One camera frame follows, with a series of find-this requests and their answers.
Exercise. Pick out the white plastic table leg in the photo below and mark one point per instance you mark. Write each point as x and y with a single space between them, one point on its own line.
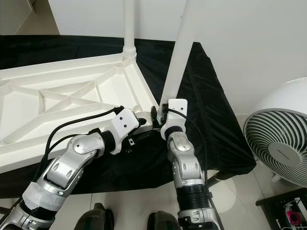
182 52
128 24

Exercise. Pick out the white plastic table top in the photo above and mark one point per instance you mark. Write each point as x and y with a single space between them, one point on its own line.
38 110

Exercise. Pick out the black tablecloth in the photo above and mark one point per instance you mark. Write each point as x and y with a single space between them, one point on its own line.
148 167

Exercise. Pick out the black metal table leg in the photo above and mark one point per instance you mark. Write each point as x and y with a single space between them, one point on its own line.
214 179

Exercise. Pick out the dark grey robot left foot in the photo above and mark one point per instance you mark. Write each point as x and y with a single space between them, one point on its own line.
95 219

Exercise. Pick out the dark grey robot foot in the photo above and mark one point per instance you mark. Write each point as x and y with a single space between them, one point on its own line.
165 223
95 219

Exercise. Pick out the dark grey robot right foot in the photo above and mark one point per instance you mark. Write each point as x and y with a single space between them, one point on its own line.
165 223

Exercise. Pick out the white round floor base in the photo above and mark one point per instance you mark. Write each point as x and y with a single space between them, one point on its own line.
228 194

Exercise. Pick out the white floor fan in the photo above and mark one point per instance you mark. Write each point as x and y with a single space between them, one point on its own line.
278 139

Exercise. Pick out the magenta round object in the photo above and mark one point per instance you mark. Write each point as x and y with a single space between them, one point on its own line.
292 216

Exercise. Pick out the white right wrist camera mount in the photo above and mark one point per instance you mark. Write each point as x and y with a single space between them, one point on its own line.
175 110

